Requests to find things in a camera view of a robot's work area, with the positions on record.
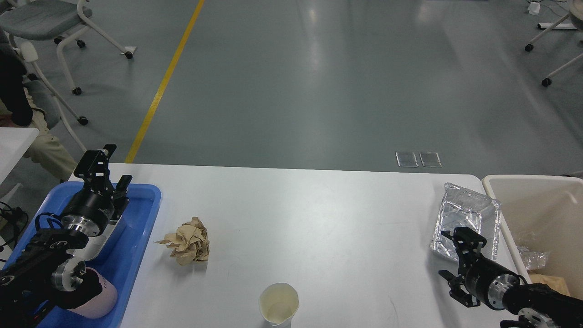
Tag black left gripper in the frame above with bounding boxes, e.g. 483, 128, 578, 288
60, 144, 133, 237

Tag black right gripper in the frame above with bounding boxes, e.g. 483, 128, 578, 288
439, 227, 519, 311

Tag aluminium foil tray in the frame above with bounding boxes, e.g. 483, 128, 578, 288
429, 182, 501, 262

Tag rectangular metal tin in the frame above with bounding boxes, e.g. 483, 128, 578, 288
75, 216, 127, 261

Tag pink ribbed mug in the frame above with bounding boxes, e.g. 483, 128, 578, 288
65, 267, 118, 319

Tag cream paper cup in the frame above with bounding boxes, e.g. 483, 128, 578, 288
259, 282, 299, 328

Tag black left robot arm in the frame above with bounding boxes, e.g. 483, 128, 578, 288
1, 144, 132, 328

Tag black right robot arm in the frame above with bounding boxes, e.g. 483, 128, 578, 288
439, 227, 583, 328

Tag crumpled clear plastic wrap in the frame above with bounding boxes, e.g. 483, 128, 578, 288
517, 246, 551, 271

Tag blue plastic tray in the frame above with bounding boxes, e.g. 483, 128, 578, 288
5, 182, 161, 328

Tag crumpled brown paper ball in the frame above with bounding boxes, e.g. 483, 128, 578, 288
156, 216, 210, 266

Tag beige plastic bin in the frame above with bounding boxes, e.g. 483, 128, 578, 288
482, 175, 583, 299

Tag right metal floor plate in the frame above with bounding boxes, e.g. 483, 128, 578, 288
419, 151, 443, 168

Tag metal floor plate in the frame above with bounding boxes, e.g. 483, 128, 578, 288
419, 151, 443, 168
395, 151, 419, 168

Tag white side table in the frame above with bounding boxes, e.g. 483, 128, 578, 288
0, 127, 38, 182

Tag left metal floor plate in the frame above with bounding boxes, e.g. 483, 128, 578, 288
395, 151, 419, 168

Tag seated person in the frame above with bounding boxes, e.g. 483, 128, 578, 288
0, 31, 77, 181

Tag white floor power adapter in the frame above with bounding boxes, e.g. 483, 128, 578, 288
527, 0, 541, 16

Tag white chair base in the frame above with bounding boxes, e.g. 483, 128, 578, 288
524, 0, 583, 87

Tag black cables at left edge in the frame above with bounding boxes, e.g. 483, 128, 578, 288
0, 203, 29, 249

